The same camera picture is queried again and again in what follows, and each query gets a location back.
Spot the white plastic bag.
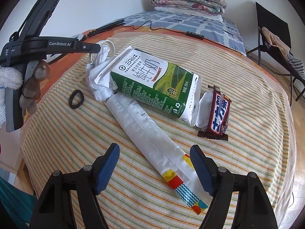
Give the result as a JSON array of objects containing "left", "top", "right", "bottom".
[{"left": 85, "top": 40, "right": 115, "bottom": 102}]

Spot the long white snack wrapper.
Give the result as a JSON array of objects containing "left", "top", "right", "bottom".
[{"left": 105, "top": 93, "right": 212, "bottom": 214}]

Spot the brown chocolate bar wrapper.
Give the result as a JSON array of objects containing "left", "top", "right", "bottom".
[{"left": 195, "top": 85, "right": 231, "bottom": 141}]

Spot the green white milk carton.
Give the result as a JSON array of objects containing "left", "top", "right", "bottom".
[{"left": 108, "top": 46, "right": 201, "bottom": 127}]

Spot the white gloved left hand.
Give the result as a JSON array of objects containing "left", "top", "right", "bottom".
[{"left": 1, "top": 60, "right": 50, "bottom": 132}]

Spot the teal fabric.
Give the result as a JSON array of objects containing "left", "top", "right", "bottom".
[{"left": 1, "top": 177, "right": 38, "bottom": 228}]

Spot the orange floral bed sheet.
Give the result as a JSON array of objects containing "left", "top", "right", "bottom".
[{"left": 22, "top": 25, "right": 284, "bottom": 125}]

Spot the striped yellow towel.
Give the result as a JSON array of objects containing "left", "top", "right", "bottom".
[{"left": 20, "top": 31, "right": 290, "bottom": 229}]

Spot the beige blanket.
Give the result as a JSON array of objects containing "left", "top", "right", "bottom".
[{"left": 18, "top": 31, "right": 297, "bottom": 229}]

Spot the black folding chair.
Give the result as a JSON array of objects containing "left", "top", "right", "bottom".
[{"left": 246, "top": 3, "right": 304, "bottom": 105}]

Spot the striped garment on chair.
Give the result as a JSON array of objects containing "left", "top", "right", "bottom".
[{"left": 286, "top": 52, "right": 305, "bottom": 80}]

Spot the beige cloth on chair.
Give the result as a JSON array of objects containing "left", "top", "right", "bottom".
[{"left": 262, "top": 27, "right": 290, "bottom": 59}]

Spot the blue checkered bed sheet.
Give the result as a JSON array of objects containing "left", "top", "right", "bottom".
[{"left": 124, "top": 10, "right": 246, "bottom": 55}]

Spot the black hair tie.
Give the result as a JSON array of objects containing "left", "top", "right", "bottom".
[{"left": 68, "top": 89, "right": 85, "bottom": 110}]

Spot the black ring light stand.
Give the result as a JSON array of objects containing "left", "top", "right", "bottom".
[{"left": 81, "top": 19, "right": 125, "bottom": 41}]

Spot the black cable with remote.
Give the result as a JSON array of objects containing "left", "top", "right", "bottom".
[{"left": 124, "top": 20, "right": 246, "bottom": 56}]

